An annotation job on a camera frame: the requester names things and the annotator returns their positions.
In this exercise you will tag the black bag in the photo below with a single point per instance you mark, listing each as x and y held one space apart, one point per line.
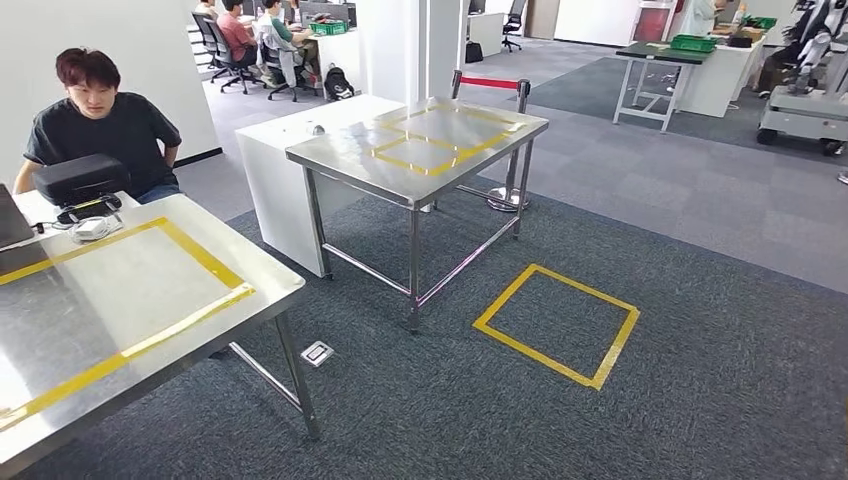
474 53

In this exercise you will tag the black backpack white print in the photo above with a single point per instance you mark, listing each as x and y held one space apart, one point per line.
338 85

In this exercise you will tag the short red barrier belt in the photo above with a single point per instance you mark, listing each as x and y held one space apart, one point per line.
490 83

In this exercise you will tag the chrome stanchion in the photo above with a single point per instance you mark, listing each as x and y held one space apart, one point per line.
510 199
456 83

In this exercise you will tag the green plastic crate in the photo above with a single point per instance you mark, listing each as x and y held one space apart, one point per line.
328 28
692 44

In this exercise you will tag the black zip case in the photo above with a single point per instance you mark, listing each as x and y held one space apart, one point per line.
79 179

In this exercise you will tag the person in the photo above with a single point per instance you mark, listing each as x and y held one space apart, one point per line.
699 16
235 36
278 30
106 132
206 8

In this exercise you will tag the black top table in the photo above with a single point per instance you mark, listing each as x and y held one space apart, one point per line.
662 53

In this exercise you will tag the yellow tape frame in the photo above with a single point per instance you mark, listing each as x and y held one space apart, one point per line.
430 167
199 255

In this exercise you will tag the black office chair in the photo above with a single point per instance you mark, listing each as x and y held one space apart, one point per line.
225 60
513 23
281 66

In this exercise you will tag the steel workbench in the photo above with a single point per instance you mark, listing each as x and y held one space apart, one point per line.
344 166
132 298

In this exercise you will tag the small white roll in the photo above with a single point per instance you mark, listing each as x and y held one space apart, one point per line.
318 129

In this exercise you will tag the white wheeled robot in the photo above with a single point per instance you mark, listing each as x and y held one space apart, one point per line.
802 112

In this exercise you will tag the white power adapter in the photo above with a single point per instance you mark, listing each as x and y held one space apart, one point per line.
93 228

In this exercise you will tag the floor socket plate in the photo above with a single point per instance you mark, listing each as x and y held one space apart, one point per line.
316 354

